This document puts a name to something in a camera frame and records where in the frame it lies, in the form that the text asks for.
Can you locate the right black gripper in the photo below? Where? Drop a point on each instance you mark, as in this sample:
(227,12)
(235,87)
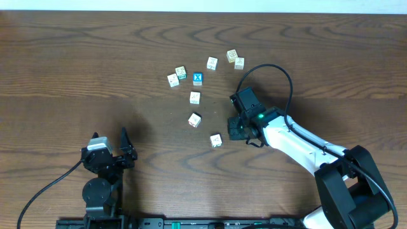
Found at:
(234,133)

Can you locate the wooden block red edge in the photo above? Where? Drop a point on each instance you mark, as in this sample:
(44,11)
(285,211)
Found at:
(239,63)

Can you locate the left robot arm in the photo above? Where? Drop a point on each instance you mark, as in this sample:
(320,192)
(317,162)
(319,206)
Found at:
(103,195)

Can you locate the tan wooden block far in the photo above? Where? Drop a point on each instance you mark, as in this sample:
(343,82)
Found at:
(231,55)

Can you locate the wooden block letter J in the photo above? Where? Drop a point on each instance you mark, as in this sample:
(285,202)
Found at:
(216,140)

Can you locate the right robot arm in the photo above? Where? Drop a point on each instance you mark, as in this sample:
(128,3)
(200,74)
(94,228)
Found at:
(351,189)

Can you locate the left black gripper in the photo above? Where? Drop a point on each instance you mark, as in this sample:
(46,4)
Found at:
(130,154)

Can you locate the wooden block left of group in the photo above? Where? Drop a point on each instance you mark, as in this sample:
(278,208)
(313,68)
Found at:
(173,80)

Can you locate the wooden block W centre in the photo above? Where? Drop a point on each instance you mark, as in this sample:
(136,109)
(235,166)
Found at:
(195,97)

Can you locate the green edged wooden block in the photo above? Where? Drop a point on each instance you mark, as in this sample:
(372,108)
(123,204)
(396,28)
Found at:
(181,72)

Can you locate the wooden block with umbrella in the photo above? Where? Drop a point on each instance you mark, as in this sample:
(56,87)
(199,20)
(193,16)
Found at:
(212,63)

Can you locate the blue X wooden block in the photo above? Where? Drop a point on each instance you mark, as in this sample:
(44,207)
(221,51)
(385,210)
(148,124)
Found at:
(197,79)

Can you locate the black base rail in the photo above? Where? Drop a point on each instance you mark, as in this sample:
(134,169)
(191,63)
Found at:
(160,223)

